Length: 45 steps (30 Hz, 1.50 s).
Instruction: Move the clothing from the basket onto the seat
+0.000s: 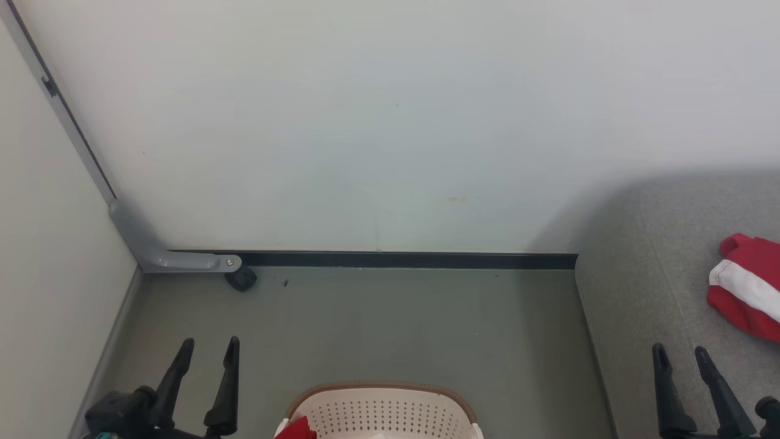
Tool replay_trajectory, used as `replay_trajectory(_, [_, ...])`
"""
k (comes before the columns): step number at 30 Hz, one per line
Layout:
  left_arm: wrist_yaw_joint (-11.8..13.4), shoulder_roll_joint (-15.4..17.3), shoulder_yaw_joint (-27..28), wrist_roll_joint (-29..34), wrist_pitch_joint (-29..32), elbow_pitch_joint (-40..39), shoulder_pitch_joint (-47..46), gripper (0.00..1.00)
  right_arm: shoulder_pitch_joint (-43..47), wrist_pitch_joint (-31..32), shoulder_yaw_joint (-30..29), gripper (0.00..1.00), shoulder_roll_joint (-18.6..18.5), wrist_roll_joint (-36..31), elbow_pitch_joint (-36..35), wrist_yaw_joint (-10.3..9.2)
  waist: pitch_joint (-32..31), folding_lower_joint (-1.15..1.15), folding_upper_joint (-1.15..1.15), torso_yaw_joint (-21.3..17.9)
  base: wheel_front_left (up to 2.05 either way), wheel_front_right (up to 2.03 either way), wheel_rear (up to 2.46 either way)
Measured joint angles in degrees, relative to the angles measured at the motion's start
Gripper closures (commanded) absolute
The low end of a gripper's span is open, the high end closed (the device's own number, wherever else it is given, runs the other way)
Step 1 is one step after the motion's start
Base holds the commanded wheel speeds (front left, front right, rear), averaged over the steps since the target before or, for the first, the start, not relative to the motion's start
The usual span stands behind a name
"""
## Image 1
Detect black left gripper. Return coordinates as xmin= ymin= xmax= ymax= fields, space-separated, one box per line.
xmin=81 ymin=335 xmax=241 ymax=439

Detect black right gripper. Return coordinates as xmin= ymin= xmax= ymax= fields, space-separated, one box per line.
xmin=651 ymin=343 xmax=780 ymax=439

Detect red and white clothes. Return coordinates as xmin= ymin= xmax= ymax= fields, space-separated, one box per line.
xmin=274 ymin=416 xmax=318 ymax=439

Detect red and white garment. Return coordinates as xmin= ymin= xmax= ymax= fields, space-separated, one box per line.
xmin=706 ymin=232 xmax=780 ymax=343

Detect grey fabric couch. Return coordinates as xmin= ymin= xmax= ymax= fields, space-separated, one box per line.
xmin=573 ymin=170 xmax=780 ymax=439

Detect black caster wheel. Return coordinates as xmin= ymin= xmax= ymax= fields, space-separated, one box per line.
xmin=224 ymin=268 xmax=258 ymax=293

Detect cream perforated laundry basket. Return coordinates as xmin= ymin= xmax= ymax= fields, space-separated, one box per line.
xmin=272 ymin=382 xmax=486 ymax=439

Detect dark grey baseboard strip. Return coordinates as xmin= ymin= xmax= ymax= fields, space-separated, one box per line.
xmin=167 ymin=249 xmax=579 ymax=271

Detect grey partition frame strip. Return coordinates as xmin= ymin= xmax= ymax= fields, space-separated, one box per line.
xmin=0 ymin=0 xmax=118 ymax=205

